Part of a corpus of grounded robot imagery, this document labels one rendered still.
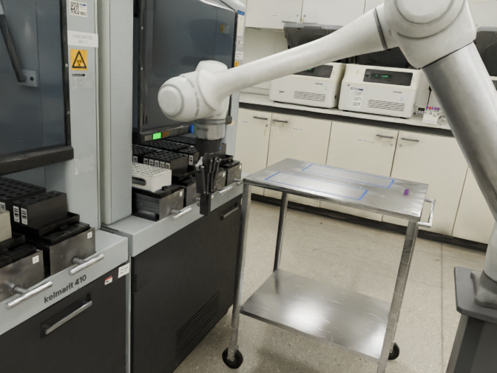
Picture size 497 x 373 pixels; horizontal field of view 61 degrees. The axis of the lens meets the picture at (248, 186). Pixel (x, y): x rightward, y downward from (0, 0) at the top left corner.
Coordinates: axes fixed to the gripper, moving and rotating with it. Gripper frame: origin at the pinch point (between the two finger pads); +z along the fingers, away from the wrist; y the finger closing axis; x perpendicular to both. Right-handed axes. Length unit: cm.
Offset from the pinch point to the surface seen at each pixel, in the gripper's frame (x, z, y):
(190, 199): -11.8, 4.3, -11.2
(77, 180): -21.0, -10.1, 29.5
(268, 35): -99, -65, -293
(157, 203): -12.9, 1.0, 6.6
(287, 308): 19, 52, -39
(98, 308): -12.2, 22.3, 32.7
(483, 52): 85, -61, -263
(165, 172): -15.5, -6.6, -1.3
